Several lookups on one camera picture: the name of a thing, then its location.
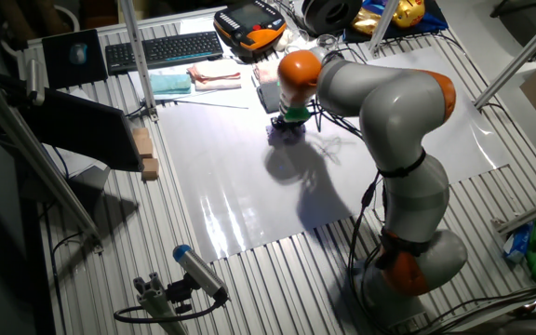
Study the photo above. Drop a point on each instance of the aluminium frame post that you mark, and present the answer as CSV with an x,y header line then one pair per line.
x,y
384,21
138,60

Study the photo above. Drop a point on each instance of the gold shiny figure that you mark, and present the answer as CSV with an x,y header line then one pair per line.
x,y
365,23

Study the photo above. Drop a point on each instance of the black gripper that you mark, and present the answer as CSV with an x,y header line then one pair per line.
x,y
286,124

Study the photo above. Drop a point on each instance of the dark grey towel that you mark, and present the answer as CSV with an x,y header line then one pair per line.
x,y
268,95

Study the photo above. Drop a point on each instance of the black monitor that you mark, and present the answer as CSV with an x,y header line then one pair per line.
x,y
86,130

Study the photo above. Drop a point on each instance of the grey glossy table sheet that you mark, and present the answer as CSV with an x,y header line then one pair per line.
x,y
231,186

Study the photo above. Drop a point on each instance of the silver cylinder camera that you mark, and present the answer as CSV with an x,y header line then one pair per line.
x,y
35,81

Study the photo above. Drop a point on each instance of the cream folded towel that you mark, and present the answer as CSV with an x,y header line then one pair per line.
x,y
214,74

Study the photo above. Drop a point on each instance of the black camera clamp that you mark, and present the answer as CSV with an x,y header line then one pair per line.
x,y
179,293

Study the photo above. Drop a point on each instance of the blue cloth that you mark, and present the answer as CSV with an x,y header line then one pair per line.
x,y
435,21

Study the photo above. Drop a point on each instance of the aluminium slanted bar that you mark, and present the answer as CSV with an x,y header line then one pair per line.
x,y
533,214
519,56
40,163

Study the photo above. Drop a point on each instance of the pink fluffy cloth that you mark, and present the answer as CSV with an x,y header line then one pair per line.
x,y
265,72

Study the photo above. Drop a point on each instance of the blue and white packet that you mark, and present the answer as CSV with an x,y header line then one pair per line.
x,y
518,242

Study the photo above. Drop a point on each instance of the clear glass with brown powder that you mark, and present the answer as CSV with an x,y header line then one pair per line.
x,y
327,41

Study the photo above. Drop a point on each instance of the black round device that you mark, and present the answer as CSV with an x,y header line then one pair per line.
x,y
330,14

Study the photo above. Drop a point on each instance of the black and orange teach pendant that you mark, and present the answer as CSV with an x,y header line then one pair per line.
x,y
249,23

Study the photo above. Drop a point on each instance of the dark computer mouse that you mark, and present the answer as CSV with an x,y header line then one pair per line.
x,y
78,53

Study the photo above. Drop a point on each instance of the black keyboard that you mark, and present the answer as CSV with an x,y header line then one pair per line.
x,y
165,51

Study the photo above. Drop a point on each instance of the green gripper mount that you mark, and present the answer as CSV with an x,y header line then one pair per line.
x,y
296,114

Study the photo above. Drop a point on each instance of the wooden block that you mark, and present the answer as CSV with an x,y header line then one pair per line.
x,y
144,148
141,133
151,170

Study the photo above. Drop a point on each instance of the teal cloth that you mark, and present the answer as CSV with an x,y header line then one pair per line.
x,y
170,84

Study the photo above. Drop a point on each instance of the white egg-shaped object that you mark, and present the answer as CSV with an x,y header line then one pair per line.
x,y
283,41

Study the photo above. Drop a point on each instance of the short aluminium profile stand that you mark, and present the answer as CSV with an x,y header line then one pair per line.
x,y
158,307

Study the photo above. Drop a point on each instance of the golden piggy bank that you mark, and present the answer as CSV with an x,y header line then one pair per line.
x,y
408,13

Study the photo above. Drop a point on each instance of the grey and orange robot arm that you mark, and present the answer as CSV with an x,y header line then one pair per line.
x,y
403,107

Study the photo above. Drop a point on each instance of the silver camera with blue end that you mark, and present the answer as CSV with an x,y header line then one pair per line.
x,y
200,272

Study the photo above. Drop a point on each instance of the black mouse pad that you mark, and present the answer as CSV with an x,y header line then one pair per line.
x,y
75,74

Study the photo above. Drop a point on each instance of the clear glass with water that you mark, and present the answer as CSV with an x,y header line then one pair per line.
x,y
292,48

